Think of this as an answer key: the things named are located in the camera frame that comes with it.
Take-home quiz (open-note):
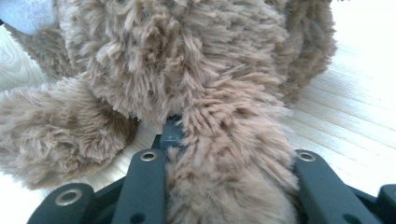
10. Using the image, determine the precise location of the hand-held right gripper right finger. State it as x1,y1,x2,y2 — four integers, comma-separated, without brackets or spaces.
293,148,384,224

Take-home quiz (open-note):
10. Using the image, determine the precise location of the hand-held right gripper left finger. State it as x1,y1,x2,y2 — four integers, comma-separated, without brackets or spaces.
111,115,186,224

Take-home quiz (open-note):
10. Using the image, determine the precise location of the brown teddy bear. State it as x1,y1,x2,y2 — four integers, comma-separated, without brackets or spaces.
0,0,339,224

